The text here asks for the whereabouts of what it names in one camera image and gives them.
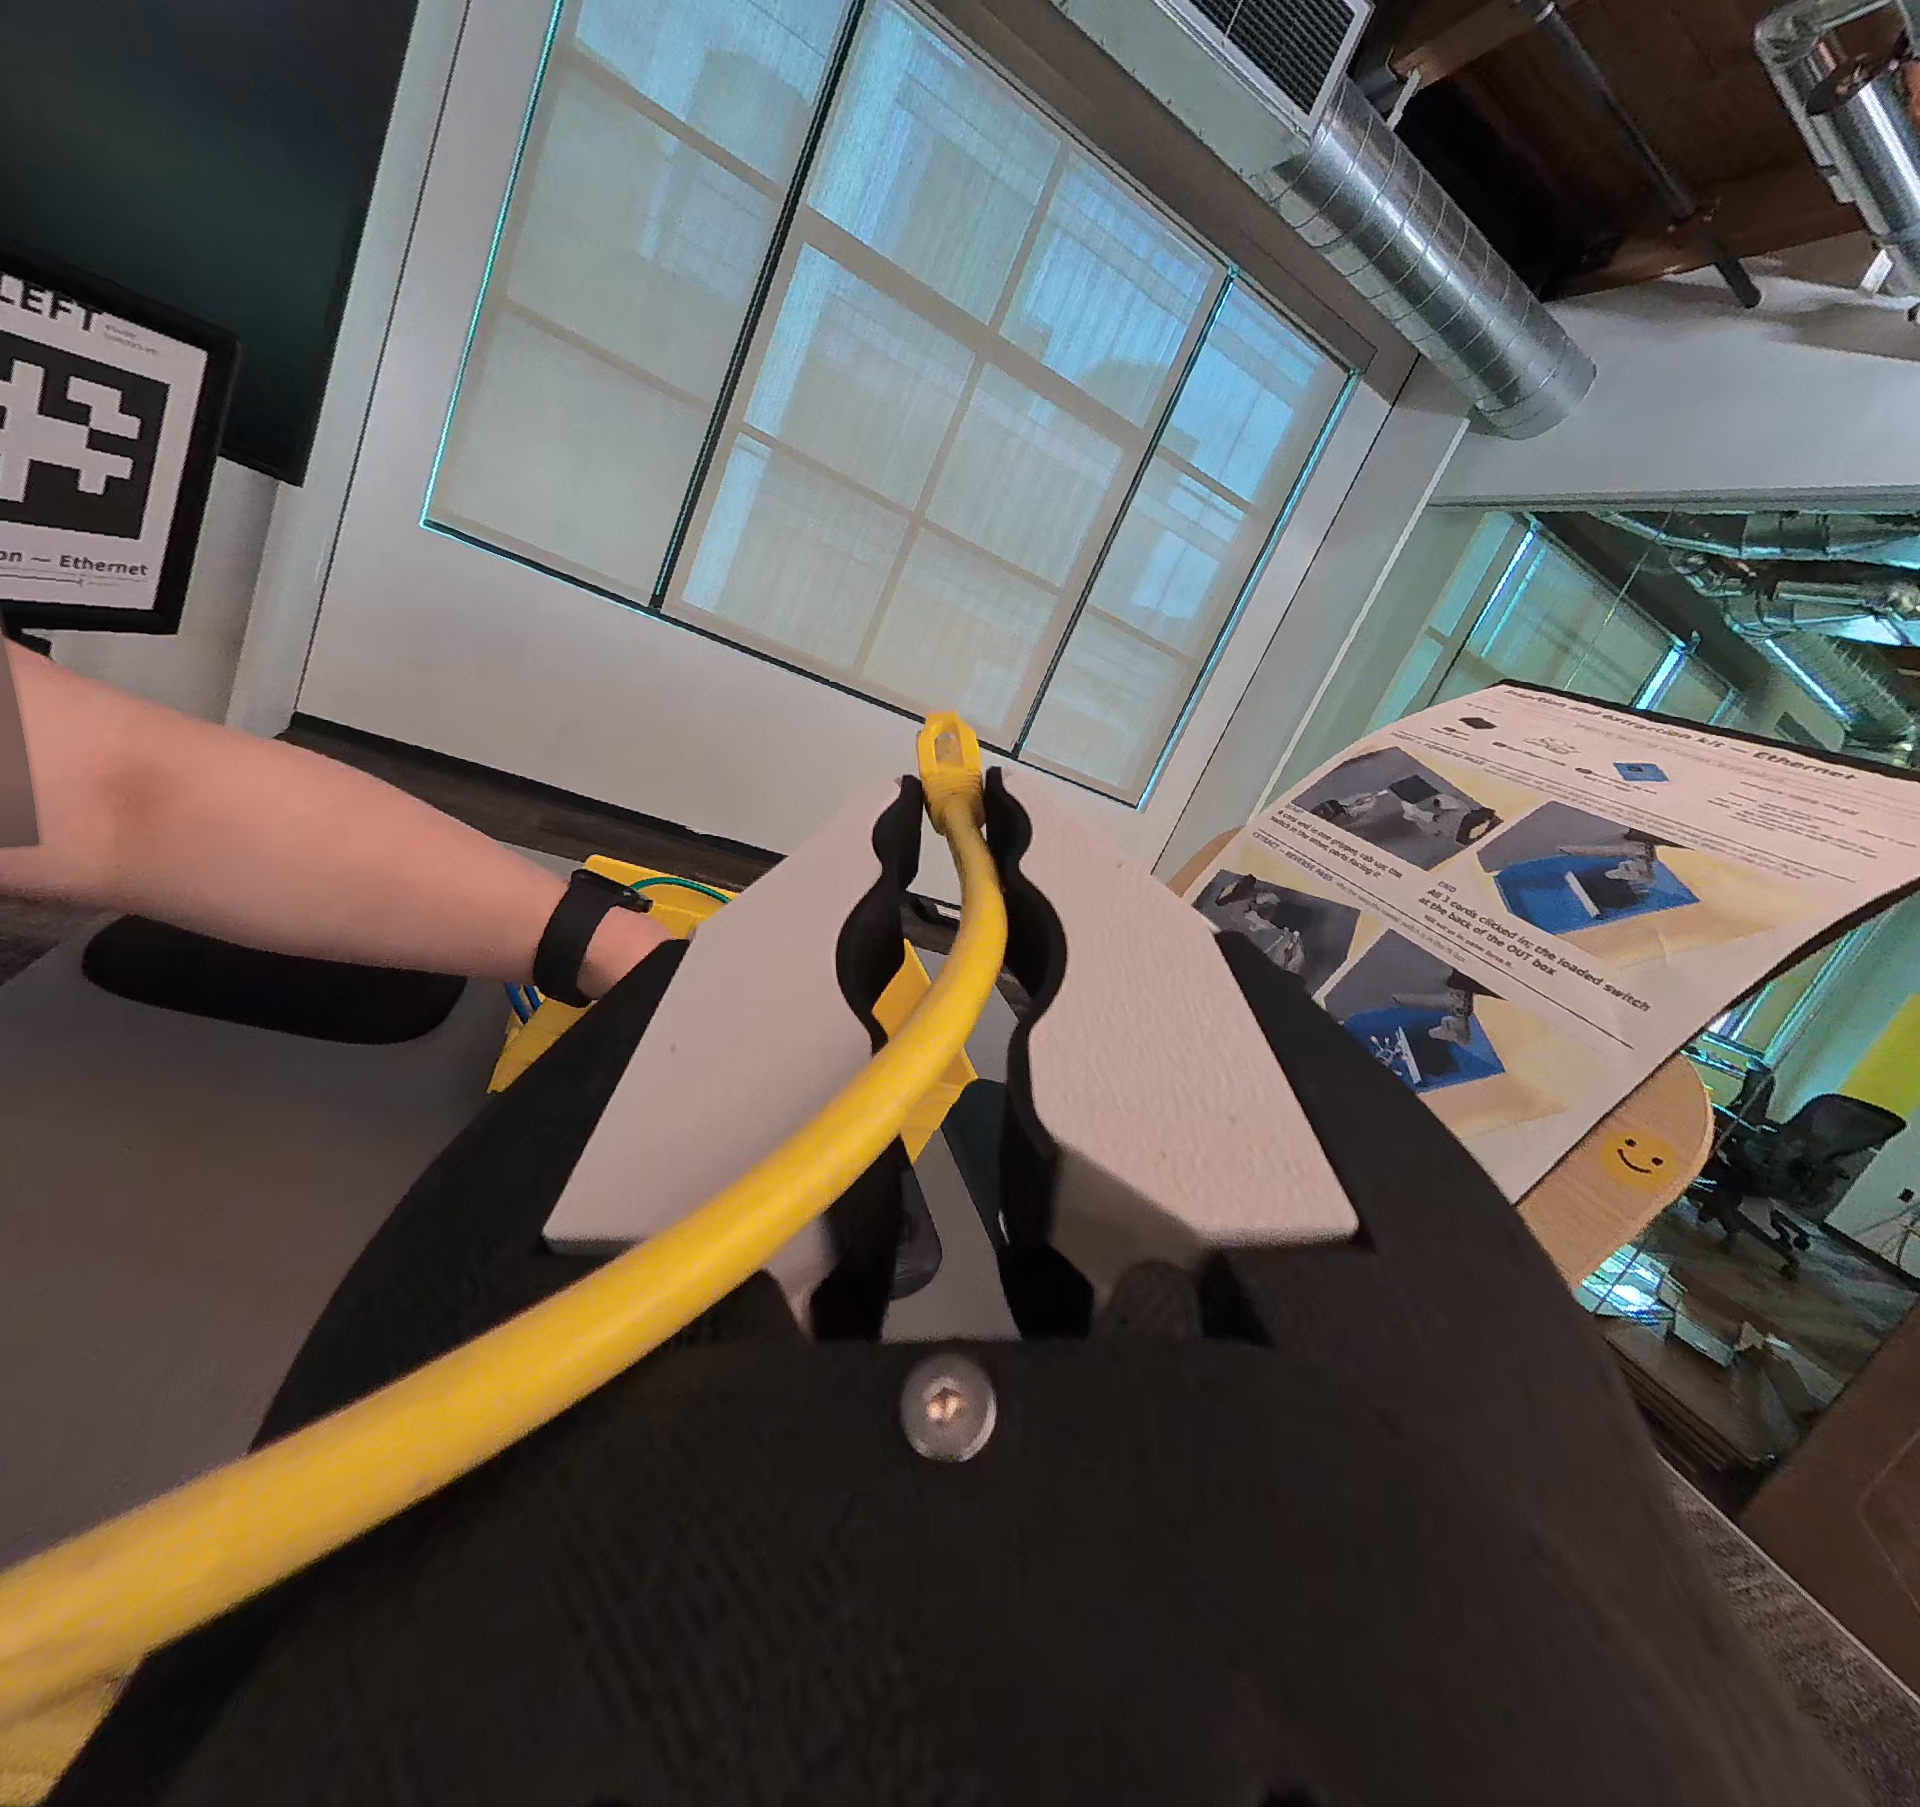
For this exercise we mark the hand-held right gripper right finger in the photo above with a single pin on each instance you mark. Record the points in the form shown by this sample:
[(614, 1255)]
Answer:
[(1184, 1088)]

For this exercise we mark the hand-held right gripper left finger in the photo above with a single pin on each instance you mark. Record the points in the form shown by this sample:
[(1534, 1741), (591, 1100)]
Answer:
[(691, 1088)]

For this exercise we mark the yellow plastic bin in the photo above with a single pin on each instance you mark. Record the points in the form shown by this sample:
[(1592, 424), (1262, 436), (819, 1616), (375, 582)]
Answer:
[(539, 1051)]

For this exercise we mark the person's left forearm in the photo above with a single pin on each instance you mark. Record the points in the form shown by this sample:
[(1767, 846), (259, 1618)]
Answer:
[(269, 816)]

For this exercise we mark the person's left hand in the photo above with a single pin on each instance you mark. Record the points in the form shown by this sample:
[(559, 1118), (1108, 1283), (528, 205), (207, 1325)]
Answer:
[(639, 956)]

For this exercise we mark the black smartwatch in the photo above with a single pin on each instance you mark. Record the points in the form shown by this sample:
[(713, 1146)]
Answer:
[(565, 937)]

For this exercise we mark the wooden document board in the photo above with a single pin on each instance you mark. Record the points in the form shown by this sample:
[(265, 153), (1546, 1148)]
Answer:
[(1574, 1223)]

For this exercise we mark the printed instruction poster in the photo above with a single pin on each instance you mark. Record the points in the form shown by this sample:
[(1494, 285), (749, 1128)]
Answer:
[(1574, 909)]

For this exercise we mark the black mesh wrist pad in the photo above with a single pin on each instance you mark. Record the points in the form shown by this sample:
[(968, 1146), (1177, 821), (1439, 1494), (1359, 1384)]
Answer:
[(269, 984)]

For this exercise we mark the yellow smiley sticker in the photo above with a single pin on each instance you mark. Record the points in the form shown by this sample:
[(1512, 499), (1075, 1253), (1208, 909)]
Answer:
[(1634, 1158)]

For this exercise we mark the black mesh office chair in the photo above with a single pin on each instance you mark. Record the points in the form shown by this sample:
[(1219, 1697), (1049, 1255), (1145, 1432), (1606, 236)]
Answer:
[(1815, 1146)]

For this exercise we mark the large gridded window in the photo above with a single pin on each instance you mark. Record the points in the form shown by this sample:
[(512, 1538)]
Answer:
[(901, 338)]

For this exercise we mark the black framed marker sign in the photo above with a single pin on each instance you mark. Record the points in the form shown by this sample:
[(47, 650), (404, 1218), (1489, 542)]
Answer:
[(90, 441)]

